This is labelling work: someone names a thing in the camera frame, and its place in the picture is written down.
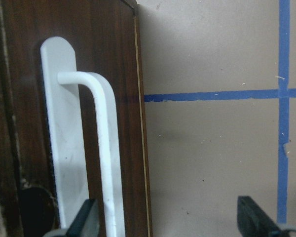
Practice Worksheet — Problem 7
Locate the wooden drawer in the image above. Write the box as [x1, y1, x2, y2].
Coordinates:
[0, 0, 152, 237]

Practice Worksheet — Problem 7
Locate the white drawer handle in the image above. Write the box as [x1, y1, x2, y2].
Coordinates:
[40, 37, 126, 237]

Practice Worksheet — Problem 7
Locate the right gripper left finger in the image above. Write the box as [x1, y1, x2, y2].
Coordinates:
[65, 199, 100, 237]

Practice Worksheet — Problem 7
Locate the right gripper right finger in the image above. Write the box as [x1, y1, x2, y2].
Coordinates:
[237, 196, 285, 237]

